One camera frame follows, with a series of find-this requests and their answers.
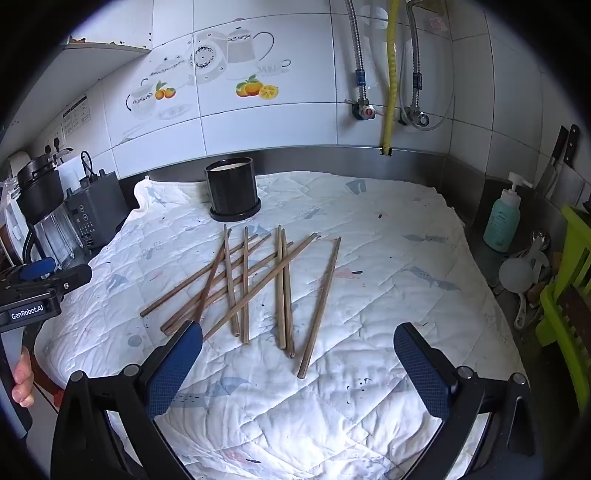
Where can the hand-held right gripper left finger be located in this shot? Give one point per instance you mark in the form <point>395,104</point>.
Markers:
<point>178,364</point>

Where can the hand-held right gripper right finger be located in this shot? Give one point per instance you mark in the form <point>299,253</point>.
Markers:
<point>422,369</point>

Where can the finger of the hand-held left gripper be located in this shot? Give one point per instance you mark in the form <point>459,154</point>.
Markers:
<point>39,270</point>
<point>74,277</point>

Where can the pile of wooden chopsticks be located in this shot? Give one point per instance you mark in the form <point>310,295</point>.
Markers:
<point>246,277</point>

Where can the black chopstick holder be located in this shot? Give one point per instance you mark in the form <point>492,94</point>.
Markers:
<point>233,189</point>

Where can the person's left hand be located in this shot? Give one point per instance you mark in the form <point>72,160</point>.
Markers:
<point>23,376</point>

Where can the black blender base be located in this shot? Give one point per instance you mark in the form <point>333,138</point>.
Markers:
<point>94,210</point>

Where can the white quilted cloth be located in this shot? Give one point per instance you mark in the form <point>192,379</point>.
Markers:
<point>369,286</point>

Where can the white box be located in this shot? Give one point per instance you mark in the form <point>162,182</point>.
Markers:
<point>71,168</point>

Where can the white appliance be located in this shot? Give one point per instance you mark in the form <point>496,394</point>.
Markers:
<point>17,160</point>

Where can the white plastic ladle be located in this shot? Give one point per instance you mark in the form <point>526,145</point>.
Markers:
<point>515,274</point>

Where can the brown wooden board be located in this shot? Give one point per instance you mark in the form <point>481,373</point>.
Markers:
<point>575,318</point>

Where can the green soap pump bottle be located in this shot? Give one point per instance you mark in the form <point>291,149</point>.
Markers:
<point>501,226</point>

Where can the metal spoon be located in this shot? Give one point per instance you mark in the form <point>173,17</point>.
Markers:
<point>539,240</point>

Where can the green plastic rack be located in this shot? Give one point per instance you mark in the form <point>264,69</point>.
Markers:
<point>575,240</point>

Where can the metal angle valve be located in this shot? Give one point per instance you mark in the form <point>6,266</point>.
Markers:
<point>421,119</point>

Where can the red knob valve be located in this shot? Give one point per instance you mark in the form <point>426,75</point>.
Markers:
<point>367,110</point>

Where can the wall power socket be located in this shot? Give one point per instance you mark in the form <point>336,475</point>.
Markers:
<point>56,138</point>

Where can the white wall label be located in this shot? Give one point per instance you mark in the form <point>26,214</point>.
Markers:
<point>76,115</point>

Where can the white wall cabinet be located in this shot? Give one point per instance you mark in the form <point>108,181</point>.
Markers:
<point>106,48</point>

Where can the pink wall sticker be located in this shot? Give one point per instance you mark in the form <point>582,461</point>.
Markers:
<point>436,23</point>

